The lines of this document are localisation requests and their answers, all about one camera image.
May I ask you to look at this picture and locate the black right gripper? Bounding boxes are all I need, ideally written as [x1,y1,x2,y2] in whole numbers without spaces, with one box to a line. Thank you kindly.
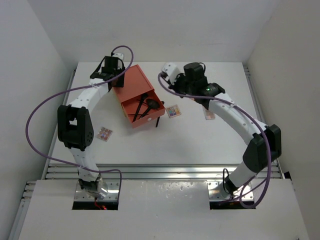
[167,71,195,99]

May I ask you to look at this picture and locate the orange drawer box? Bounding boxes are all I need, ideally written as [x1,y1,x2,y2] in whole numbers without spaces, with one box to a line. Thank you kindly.
[113,64,155,117]

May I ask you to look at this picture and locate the black powder brush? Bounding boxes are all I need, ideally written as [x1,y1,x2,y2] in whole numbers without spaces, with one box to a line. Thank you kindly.
[133,93,149,122]

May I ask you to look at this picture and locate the orange drawer with white knob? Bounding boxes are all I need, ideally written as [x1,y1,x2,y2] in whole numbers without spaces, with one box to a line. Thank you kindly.
[120,90,166,129]

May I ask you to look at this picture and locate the black fan brush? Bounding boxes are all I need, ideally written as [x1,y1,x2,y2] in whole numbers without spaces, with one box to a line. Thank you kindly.
[139,98,160,119]

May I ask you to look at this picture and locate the clear nine-pan eyeshadow palette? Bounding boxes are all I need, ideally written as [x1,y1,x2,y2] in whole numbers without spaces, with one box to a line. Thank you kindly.
[96,127,113,142]

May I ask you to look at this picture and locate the thin black liner brush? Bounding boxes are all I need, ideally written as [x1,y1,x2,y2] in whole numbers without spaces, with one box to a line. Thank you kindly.
[136,99,148,107]

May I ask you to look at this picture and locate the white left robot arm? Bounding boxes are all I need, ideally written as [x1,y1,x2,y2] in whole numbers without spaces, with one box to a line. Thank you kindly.
[57,53,126,199]

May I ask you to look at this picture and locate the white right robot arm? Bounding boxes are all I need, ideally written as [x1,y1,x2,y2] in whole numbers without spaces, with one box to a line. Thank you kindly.
[161,62,282,195]

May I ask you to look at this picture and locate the small colourful eyeshadow palette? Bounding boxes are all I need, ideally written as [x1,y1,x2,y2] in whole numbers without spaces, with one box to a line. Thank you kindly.
[166,104,182,118]

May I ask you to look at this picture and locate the long brown eyeshadow palette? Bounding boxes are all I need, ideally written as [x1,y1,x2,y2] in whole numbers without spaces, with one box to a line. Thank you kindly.
[203,108,216,120]

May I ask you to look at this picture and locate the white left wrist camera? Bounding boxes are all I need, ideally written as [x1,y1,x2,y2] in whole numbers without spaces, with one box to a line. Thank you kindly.
[113,52,124,60]

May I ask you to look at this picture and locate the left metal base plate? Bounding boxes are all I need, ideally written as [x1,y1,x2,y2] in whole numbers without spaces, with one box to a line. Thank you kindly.
[74,179,120,203]

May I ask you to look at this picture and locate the metal base plate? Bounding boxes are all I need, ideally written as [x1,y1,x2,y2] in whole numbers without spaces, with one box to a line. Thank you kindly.
[207,180,255,202]
[74,179,120,203]

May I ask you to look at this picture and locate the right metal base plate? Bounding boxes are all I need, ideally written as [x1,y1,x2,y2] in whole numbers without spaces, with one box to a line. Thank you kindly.
[207,180,255,202]

